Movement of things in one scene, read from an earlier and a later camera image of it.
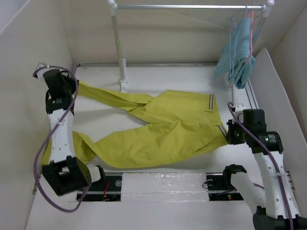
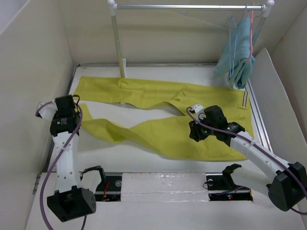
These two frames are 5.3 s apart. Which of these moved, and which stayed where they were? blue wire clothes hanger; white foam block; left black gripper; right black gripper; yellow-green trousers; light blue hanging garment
Moved: yellow-green trousers; right black gripper; left black gripper
Stayed: light blue hanging garment; blue wire clothes hanger; white foam block
